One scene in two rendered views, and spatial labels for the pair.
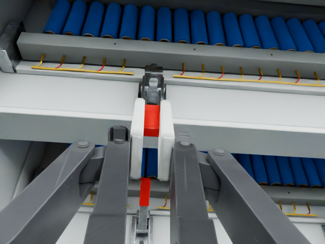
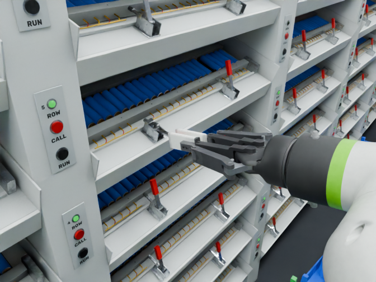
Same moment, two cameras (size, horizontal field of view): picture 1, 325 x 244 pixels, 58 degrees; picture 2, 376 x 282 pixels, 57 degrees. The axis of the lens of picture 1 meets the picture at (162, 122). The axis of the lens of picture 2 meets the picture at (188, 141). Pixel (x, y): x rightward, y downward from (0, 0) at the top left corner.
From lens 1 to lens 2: 0.49 m
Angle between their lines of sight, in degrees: 40
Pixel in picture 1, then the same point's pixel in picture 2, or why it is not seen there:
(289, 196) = not seen: hidden behind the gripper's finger
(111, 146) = (200, 143)
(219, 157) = (221, 131)
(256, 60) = (174, 97)
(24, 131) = (111, 181)
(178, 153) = (214, 136)
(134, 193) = (139, 198)
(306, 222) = not seen: hidden behind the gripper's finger
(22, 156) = not seen: hidden behind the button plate
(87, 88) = (125, 145)
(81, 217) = (124, 228)
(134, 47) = (130, 114)
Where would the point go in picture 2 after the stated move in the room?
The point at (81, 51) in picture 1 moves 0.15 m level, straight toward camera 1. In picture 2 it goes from (110, 128) to (184, 146)
